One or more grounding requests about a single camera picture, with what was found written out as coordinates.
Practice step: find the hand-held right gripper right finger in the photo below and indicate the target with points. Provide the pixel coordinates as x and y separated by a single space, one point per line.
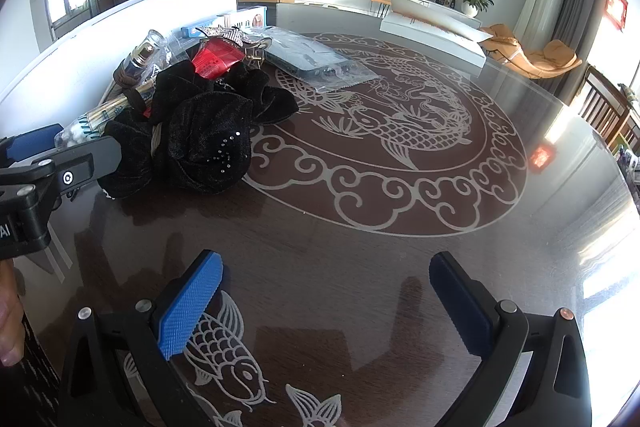
460 307

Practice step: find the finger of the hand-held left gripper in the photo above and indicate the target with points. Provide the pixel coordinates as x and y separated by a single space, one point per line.
32 143
85 162

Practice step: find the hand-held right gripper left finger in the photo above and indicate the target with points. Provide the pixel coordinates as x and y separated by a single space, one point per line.
192 307

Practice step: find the black velvet rhinestone hair bow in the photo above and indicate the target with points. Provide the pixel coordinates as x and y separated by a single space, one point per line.
200 132

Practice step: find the white cardboard partition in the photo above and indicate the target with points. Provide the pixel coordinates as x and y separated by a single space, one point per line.
100 37

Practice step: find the rhinestone mesh hair clip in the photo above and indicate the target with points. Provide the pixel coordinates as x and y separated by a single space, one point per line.
225 34

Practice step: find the person's left hand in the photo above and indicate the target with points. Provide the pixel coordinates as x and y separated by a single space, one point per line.
10 322

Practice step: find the cotton swab pack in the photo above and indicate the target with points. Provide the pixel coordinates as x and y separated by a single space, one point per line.
75 131

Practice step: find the glass tube with gold card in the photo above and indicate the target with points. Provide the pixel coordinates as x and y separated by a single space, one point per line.
137 59

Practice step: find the red packet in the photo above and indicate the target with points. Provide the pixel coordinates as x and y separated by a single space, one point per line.
212 57

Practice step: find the black velvet scrunchie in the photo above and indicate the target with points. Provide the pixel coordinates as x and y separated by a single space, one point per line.
272 102

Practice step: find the blue and white box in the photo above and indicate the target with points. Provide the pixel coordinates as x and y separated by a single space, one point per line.
240 18

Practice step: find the cluttered side table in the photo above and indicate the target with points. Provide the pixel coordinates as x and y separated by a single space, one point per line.
631 167

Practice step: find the dark wooden chair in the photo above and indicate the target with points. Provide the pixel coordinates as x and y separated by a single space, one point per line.
602 102

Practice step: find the clear bag with grey item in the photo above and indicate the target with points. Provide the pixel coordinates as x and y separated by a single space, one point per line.
320 59

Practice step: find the orange lounge chair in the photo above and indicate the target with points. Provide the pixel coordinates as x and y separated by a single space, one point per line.
535 57

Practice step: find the white low sofa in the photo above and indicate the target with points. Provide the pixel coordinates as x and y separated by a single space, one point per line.
430 32

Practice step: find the grey curtain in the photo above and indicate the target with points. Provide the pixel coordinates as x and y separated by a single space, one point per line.
582 7

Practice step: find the red wall hanging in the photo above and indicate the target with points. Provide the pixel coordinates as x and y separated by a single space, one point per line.
616 6

